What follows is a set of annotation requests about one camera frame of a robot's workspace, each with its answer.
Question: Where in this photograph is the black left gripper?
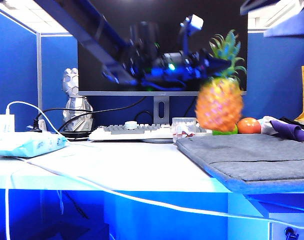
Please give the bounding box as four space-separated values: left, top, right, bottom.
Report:
139 51 232 91

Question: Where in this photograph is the orange plastic pineapple green crown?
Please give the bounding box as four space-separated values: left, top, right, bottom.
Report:
194 29 247 133

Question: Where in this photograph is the black bag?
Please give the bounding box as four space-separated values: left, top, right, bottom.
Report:
279 116 304 131

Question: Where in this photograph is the black computer monitor gray stand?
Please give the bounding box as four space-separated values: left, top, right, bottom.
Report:
77 0 248 145

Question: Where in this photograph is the green apple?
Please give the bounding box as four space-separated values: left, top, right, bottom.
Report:
211 123 239 136

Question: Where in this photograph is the orange round fruit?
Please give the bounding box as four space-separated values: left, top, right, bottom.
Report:
236 116 262 135

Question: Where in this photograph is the clear glass cup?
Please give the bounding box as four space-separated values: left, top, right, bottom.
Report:
171 116 197 145

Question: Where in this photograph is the white cloth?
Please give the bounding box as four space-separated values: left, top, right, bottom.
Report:
257 115 288 137

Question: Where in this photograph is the purple cloth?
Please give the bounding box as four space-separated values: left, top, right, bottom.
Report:
269 120 304 142

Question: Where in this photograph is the white and gray keyboard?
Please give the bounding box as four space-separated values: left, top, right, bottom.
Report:
88 121 213 142

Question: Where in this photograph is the silver faceted figurine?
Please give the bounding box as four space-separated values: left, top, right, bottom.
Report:
61 67 95 133

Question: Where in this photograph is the black power plug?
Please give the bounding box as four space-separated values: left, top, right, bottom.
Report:
31 119 43 133

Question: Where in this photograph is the white drawer cabinet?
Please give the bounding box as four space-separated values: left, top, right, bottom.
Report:
268 212 304 240

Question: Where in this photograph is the light blue wet wipes pack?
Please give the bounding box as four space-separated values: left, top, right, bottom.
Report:
0 131 68 158

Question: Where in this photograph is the white charger block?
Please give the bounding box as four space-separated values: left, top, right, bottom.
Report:
0 113 16 135

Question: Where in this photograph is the thin black monitor cable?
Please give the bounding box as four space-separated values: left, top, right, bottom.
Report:
183 96 197 118

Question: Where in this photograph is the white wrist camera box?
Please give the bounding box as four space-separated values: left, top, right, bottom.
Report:
180 13 204 32

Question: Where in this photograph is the looped black monitor cable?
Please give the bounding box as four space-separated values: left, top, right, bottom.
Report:
134 111 154 125

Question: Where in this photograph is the long black cable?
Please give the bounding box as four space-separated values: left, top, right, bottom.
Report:
33 96 147 127

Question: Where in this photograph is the short black cable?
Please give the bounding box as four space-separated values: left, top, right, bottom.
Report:
58 112 95 132

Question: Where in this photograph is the gray partition frame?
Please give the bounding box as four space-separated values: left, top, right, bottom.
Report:
36 31 79 120

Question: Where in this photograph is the white cable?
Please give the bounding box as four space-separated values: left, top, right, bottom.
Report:
4 100 304 240

